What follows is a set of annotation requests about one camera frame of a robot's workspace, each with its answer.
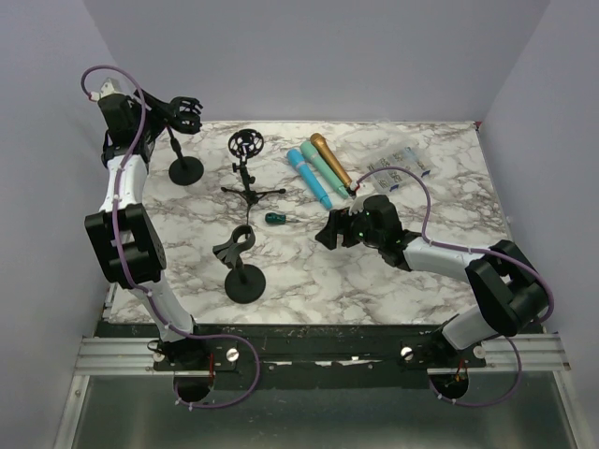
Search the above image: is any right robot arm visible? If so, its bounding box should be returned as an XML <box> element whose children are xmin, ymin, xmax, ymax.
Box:
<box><xmin>315</xmin><ymin>195</ymin><xmax>549</xmax><ymax>367</ymax></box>

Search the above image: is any black front table rail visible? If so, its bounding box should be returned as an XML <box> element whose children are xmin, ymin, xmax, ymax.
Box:
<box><xmin>94</xmin><ymin>323</ymin><xmax>486</xmax><ymax>390</ymax></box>

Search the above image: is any black tripod microphone stand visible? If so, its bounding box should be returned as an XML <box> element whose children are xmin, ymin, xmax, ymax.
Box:
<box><xmin>221</xmin><ymin>128</ymin><xmax>286</xmax><ymax>224</ymax></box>

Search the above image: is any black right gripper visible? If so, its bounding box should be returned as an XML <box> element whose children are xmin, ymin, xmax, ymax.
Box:
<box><xmin>315</xmin><ymin>202</ymin><xmax>384</xmax><ymax>250</ymax></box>

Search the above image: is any black clip microphone stand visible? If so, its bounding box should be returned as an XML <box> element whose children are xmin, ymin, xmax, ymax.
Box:
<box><xmin>212</xmin><ymin>224</ymin><xmax>266</xmax><ymax>304</ymax></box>

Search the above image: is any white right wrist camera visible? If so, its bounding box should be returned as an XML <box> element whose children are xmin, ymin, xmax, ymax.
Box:
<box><xmin>348</xmin><ymin>181</ymin><xmax>370</xmax><ymax>216</ymax></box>

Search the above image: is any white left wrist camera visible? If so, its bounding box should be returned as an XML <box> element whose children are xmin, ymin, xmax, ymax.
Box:
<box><xmin>89</xmin><ymin>78</ymin><xmax>122</xmax><ymax>103</ymax></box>

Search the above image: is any gold microphone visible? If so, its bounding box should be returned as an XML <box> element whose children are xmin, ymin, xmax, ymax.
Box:
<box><xmin>310</xmin><ymin>133</ymin><xmax>352</xmax><ymax>191</ymax></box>

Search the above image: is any green handled screwdriver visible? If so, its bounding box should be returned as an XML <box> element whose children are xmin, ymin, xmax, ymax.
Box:
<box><xmin>264</xmin><ymin>212</ymin><xmax>293</xmax><ymax>225</ymax></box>

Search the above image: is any clear plastic screw box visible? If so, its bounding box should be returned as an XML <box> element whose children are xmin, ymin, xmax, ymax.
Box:
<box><xmin>365</xmin><ymin>145</ymin><xmax>432</xmax><ymax>192</ymax></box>

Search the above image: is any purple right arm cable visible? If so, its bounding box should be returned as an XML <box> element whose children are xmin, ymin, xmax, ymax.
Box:
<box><xmin>348</xmin><ymin>167</ymin><xmax>557</xmax><ymax>408</ymax></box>

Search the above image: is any mint green microphone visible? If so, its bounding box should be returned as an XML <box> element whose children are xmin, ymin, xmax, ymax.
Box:
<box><xmin>299</xmin><ymin>140</ymin><xmax>349</xmax><ymax>198</ymax></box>

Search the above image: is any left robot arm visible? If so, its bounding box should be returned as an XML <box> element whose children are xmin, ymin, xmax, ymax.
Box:
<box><xmin>84</xmin><ymin>86</ymin><xmax>208</xmax><ymax>369</ymax></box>

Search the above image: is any black round base stand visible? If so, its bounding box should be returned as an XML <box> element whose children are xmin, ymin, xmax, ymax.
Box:
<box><xmin>167</xmin><ymin>96</ymin><xmax>204</xmax><ymax>186</ymax></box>

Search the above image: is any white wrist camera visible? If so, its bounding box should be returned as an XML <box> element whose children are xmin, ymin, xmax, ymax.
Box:
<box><xmin>89</xmin><ymin>78</ymin><xmax>122</xmax><ymax>103</ymax></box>
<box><xmin>348</xmin><ymin>181</ymin><xmax>370</xmax><ymax>216</ymax></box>

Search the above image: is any aluminium table frame rail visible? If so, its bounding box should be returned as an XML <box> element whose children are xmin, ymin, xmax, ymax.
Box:
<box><xmin>55</xmin><ymin>122</ymin><xmax>158</xmax><ymax>445</ymax></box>

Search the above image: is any blue microphone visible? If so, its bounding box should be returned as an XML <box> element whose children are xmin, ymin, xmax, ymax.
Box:
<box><xmin>286</xmin><ymin>149</ymin><xmax>332</xmax><ymax>210</ymax></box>

